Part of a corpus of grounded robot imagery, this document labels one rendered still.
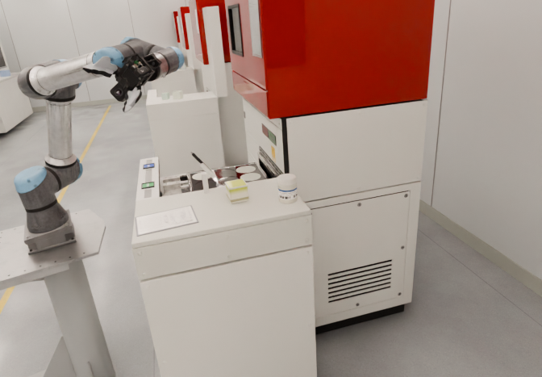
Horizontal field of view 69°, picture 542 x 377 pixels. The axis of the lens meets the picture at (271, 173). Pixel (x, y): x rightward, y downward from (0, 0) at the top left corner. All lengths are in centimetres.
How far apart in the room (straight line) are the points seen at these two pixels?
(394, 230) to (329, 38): 101
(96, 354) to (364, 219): 140
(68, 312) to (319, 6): 163
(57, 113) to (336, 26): 112
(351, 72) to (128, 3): 823
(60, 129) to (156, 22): 803
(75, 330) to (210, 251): 85
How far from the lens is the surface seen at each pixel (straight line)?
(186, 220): 143
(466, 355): 235
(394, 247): 217
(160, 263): 141
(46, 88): 150
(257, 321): 163
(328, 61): 168
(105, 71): 119
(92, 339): 209
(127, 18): 967
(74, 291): 193
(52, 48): 990
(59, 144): 176
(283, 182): 144
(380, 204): 199
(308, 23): 164
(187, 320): 156
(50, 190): 178
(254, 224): 139
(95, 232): 184
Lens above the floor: 162
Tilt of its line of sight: 22 degrees down
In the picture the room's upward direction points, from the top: 4 degrees counter-clockwise
